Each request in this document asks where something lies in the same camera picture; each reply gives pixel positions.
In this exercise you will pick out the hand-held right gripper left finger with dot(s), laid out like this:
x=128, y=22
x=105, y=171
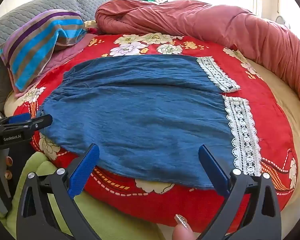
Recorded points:
x=83, y=170

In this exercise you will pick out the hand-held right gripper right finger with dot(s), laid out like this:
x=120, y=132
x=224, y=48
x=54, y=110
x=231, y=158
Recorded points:
x=215, y=172

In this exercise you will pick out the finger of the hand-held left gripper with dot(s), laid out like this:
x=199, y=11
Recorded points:
x=37, y=122
x=13, y=118

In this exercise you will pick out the blue pants with lace trim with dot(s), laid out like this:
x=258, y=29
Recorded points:
x=140, y=117

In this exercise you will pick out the person's left hand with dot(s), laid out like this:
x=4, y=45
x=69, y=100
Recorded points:
x=8, y=168

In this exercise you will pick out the red floral blanket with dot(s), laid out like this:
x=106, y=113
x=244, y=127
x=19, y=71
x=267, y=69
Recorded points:
x=165, y=205

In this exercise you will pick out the striped towel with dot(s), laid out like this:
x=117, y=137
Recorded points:
x=32, y=47

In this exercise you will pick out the beige mattress cover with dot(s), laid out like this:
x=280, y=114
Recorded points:
x=290, y=110

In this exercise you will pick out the pale yellow cloth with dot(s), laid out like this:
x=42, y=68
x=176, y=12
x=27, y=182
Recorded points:
x=90, y=24

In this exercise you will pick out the grey quilted headboard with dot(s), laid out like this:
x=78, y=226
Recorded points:
x=27, y=7

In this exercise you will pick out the red padded quilt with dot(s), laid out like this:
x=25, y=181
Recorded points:
x=190, y=17

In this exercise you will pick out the white rounded object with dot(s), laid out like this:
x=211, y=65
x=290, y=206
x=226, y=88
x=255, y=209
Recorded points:
x=282, y=21

